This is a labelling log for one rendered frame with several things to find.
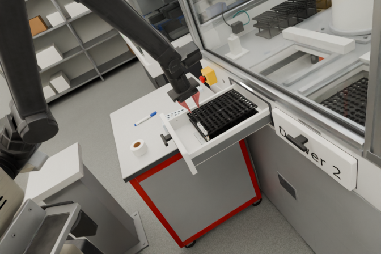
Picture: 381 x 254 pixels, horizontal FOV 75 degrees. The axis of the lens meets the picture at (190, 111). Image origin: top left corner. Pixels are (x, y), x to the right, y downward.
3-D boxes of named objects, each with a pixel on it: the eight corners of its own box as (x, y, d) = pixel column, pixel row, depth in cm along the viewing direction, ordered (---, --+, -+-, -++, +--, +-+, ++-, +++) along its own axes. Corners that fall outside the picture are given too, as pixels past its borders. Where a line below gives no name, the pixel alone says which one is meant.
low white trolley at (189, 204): (185, 258, 145) (122, 178, 104) (158, 186, 197) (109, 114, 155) (267, 206, 153) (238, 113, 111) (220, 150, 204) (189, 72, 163)
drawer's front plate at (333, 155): (350, 191, 62) (351, 163, 56) (275, 133, 86) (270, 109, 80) (356, 188, 62) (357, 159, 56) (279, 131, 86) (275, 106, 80)
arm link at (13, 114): (2, 126, 60) (9, 144, 58) (9, 98, 55) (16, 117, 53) (43, 121, 67) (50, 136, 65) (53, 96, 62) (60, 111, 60)
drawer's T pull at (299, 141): (304, 153, 66) (304, 149, 65) (285, 138, 72) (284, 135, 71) (315, 146, 66) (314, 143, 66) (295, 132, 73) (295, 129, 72)
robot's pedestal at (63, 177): (107, 274, 154) (20, 206, 113) (101, 235, 179) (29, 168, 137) (149, 245, 159) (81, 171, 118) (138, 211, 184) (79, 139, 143)
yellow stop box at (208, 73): (209, 87, 123) (204, 74, 119) (203, 81, 129) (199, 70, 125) (217, 81, 123) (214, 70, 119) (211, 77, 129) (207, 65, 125)
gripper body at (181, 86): (201, 87, 80) (192, 68, 76) (175, 104, 79) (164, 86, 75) (193, 80, 85) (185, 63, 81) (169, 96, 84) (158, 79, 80)
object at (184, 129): (195, 167, 85) (189, 155, 81) (172, 130, 106) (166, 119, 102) (290, 111, 90) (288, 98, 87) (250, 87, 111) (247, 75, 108)
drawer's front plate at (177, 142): (193, 176, 84) (182, 154, 78) (169, 132, 108) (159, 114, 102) (198, 173, 84) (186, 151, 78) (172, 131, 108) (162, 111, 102)
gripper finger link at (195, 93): (207, 107, 84) (197, 86, 79) (190, 119, 84) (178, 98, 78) (199, 100, 90) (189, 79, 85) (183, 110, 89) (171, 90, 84)
